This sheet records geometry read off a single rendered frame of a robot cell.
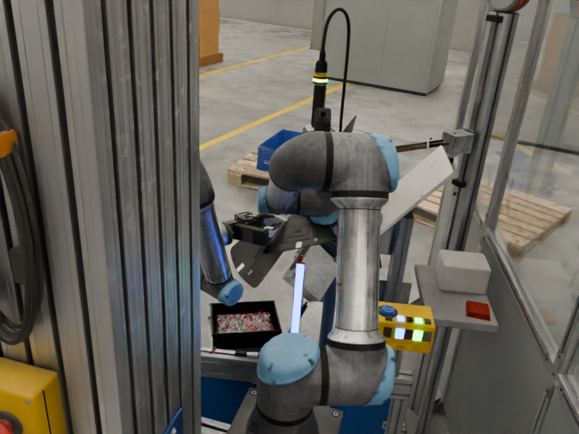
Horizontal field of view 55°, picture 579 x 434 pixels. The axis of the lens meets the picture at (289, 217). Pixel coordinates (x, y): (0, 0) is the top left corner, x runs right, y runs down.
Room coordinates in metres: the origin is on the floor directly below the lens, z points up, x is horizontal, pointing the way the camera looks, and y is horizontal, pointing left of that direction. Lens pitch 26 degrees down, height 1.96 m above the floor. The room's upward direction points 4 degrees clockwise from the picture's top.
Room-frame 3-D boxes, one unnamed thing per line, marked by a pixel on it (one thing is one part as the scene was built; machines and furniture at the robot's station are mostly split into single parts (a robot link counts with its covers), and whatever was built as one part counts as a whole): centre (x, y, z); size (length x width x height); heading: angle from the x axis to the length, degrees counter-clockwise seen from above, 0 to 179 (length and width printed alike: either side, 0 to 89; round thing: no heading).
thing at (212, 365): (1.30, 0.06, 0.82); 0.90 x 0.04 x 0.08; 86
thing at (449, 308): (1.73, -0.62, 0.85); 0.36 x 0.24 x 0.03; 176
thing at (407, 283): (1.85, -0.41, 0.73); 0.15 x 0.09 x 0.22; 86
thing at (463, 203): (2.03, -0.68, 0.90); 0.08 x 0.06 x 1.80; 31
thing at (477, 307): (1.61, -0.67, 0.87); 0.08 x 0.08 x 0.02; 76
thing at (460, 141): (1.98, -0.60, 1.35); 0.10 x 0.07 x 0.09; 121
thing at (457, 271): (1.81, -0.65, 0.92); 0.17 x 0.16 x 0.11; 86
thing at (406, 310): (1.27, -0.33, 1.02); 0.16 x 0.10 x 0.11; 86
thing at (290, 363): (0.85, -0.02, 1.20); 0.13 x 0.12 x 0.14; 96
